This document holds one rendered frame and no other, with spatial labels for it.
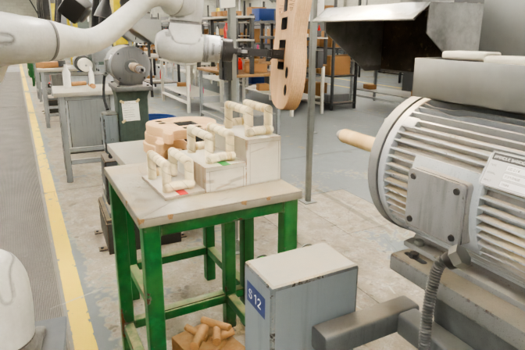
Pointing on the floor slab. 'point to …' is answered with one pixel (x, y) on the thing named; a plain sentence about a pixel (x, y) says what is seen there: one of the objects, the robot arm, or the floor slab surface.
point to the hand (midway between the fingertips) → (280, 54)
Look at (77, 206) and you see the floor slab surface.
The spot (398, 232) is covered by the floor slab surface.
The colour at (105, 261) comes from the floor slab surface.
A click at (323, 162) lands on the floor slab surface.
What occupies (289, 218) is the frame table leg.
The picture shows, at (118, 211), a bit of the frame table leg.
